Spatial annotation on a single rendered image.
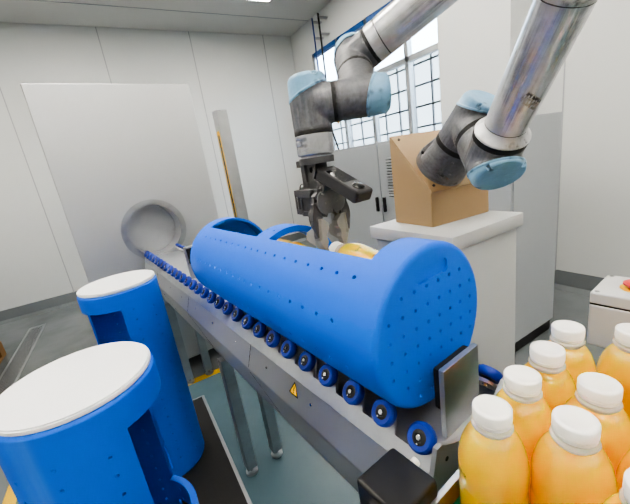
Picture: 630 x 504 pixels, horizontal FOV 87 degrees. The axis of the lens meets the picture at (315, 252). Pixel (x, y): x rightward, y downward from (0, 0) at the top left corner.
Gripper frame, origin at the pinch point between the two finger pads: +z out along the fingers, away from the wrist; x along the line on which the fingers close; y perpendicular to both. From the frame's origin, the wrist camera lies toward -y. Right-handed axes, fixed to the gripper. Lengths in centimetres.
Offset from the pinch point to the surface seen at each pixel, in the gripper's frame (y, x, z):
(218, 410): 131, 4, 119
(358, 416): -14.6, 11.4, 26.3
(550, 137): 28, -194, -12
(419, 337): -23.8, 4.2, 10.0
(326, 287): -11.1, 11.7, 1.6
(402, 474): -31.8, 19.5, 18.8
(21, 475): 15, 61, 24
